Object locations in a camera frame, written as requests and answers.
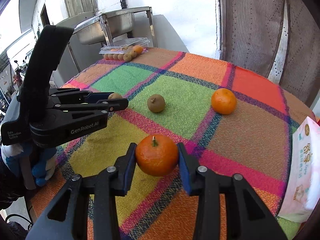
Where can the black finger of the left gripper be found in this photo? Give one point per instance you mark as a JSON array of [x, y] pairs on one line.
[[67, 96], [72, 121]]

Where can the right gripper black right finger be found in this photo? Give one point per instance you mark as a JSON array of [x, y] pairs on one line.
[[188, 165]]

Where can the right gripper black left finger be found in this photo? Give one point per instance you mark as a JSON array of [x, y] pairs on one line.
[[125, 165]]

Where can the large orange tangerine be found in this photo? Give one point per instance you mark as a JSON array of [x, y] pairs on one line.
[[157, 155]]

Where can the brown kiwi fruit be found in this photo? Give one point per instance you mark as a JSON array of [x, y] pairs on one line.
[[156, 103], [114, 96]]

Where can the left blue gloved hand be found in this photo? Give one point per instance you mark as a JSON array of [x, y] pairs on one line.
[[34, 164]]

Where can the colourful plaid tablecloth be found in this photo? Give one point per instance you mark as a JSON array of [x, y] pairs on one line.
[[255, 140]]

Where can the orange far on cloth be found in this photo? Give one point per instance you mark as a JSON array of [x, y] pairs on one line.
[[223, 101]]

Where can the steel sink stand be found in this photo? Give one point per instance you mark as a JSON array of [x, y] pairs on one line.
[[90, 34]]

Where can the clear plastic fruit box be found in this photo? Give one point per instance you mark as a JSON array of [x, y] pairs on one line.
[[125, 50]]

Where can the white tissue pack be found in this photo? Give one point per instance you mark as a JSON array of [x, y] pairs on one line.
[[302, 192]]

